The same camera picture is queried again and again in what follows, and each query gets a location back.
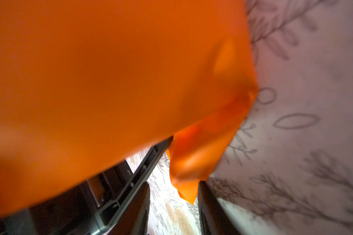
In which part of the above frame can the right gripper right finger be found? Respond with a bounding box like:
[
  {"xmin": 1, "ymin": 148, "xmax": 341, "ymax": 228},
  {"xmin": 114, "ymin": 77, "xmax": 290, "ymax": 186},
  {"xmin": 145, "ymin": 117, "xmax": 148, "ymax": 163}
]
[{"xmin": 198, "ymin": 181, "xmax": 240, "ymax": 235}]

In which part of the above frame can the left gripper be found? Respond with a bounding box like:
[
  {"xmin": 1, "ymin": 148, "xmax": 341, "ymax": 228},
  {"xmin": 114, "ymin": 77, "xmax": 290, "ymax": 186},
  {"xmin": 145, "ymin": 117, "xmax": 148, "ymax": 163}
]
[{"xmin": 0, "ymin": 138, "xmax": 172, "ymax": 235}]

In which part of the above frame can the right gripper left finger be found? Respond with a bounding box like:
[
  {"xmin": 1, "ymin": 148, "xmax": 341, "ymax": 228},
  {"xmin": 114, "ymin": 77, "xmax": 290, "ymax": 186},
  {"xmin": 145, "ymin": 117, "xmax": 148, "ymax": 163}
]
[{"xmin": 108, "ymin": 182, "xmax": 151, "ymax": 235}]

